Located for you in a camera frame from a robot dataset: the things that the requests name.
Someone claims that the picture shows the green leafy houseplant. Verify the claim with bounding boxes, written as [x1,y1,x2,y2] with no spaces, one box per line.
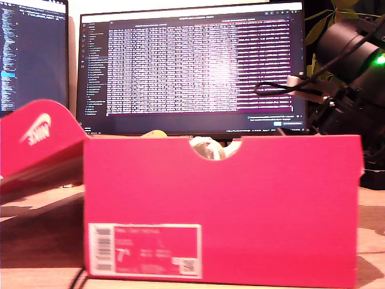
[304,0,385,82]

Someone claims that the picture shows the red Nike shoebox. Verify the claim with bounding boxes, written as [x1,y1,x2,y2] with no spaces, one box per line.
[0,99,365,289]

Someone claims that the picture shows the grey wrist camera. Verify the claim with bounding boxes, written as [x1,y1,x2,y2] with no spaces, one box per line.
[286,74,339,105]

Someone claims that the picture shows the black monitor with code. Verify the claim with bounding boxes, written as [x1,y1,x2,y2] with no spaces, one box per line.
[0,0,70,118]

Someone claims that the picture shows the tan shoe part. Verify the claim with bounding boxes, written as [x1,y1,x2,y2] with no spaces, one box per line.
[141,129,168,139]

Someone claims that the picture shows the black plant pot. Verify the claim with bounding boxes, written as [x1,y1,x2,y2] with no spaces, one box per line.
[359,167,385,191]

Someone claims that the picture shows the black cable on table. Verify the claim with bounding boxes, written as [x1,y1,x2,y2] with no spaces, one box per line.
[70,267,88,289]

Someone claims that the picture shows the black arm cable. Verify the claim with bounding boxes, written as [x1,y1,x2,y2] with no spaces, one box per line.
[254,17,385,96]

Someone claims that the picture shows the large black computer monitor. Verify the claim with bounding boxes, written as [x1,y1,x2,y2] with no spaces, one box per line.
[75,2,308,142]

